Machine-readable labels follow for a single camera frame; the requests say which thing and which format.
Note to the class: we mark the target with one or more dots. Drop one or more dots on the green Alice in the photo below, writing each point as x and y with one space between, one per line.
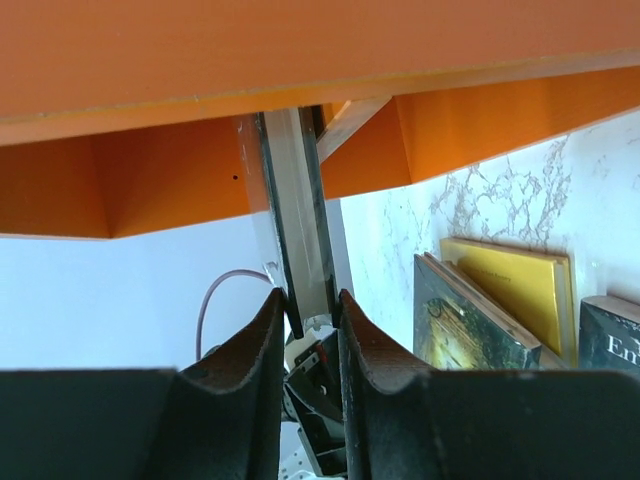
457 326

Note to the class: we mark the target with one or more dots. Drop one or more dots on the dark cover bottom book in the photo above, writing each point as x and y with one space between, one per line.
609 334

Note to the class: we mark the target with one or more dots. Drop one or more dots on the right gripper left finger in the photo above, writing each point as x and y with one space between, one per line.
220 418

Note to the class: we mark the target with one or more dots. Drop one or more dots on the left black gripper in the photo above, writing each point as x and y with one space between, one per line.
312 400

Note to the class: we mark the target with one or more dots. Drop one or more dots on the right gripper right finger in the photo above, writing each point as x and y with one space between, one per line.
405 420

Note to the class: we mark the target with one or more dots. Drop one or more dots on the yellow thin book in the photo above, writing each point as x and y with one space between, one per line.
534 287

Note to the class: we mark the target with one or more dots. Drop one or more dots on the orange wooden shelf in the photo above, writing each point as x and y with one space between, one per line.
118 117

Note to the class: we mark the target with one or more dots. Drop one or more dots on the black hardcover book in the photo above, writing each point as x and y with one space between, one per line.
282 152

